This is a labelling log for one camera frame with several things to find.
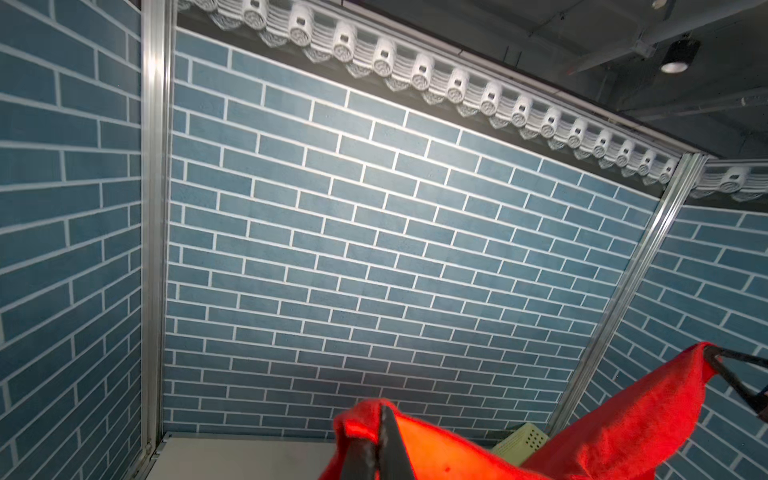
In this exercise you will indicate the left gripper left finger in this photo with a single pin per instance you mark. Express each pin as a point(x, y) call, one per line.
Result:
point(360, 462)

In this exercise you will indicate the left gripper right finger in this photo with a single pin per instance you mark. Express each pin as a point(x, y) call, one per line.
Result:
point(394, 462)

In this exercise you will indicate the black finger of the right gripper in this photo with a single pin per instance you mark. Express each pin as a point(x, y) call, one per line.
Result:
point(756, 401)

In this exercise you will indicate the pale green plastic basket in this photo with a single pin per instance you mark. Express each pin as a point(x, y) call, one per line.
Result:
point(521, 444)

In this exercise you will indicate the red t-shirt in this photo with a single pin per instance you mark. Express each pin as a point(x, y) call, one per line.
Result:
point(627, 437)

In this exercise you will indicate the ceiling spotlight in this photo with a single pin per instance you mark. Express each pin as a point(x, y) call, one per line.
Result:
point(680, 55)

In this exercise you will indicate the white roof tile trim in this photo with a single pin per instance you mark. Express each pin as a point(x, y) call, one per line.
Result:
point(466, 82)

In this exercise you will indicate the right aluminium corner post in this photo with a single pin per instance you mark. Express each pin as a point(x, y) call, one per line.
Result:
point(689, 169)

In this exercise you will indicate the aluminium corner post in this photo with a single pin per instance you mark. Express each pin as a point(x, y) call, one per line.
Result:
point(689, 169)
point(158, 22)

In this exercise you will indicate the left aluminium corner post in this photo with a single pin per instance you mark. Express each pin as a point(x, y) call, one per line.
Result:
point(158, 22)

